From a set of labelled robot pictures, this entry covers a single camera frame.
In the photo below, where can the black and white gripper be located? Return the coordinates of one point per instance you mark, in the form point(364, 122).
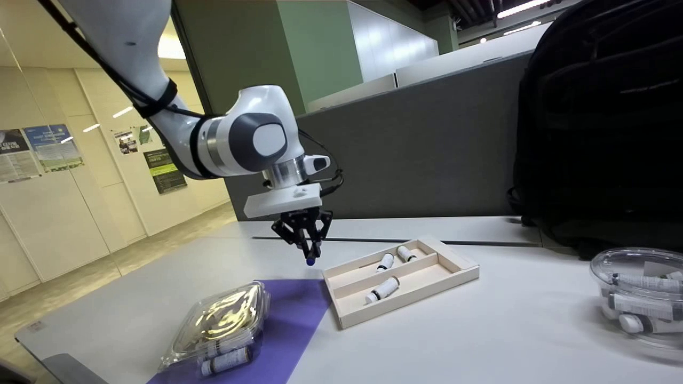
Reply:
point(284, 201)

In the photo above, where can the small wall photo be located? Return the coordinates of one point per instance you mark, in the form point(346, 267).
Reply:
point(126, 141)

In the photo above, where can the purple mat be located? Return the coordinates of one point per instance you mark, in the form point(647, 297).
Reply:
point(292, 320)

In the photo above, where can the grey white marker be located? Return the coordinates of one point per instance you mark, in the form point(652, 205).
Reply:
point(644, 306)
point(631, 324)
point(227, 346)
point(227, 361)
point(385, 288)
point(407, 253)
point(642, 281)
point(385, 261)

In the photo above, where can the blue green wall poster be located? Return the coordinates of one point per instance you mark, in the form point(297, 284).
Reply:
point(55, 145)

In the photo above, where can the clear round bowl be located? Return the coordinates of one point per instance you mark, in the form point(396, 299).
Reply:
point(642, 299)

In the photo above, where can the grey desk partition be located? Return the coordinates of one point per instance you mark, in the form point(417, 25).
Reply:
point(414, 156)

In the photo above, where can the ceiling tube light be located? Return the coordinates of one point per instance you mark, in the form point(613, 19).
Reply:
point(525, 8)

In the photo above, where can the clear plastic container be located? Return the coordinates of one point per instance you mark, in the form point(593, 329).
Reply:
point(226, 316)

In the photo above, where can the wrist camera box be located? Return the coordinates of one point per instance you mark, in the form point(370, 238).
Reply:
point(314, 164)

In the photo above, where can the blue marker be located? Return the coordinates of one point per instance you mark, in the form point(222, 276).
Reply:
point(311, 259)

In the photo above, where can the wall poster with dark header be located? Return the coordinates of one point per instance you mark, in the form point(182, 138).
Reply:
point(14, 154)

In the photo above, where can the small green wall note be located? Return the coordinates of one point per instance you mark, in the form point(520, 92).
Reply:
point(144, 132)

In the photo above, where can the wooden compartment box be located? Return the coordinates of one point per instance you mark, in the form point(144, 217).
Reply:
point(402, 301)

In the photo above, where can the green pillar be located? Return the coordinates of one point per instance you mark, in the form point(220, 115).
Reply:
point(313, 49)

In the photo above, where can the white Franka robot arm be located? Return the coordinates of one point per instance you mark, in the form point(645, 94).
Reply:
point(130, 35)

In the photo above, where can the dark green wall poster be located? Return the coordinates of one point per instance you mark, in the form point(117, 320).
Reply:
point(165, 171)

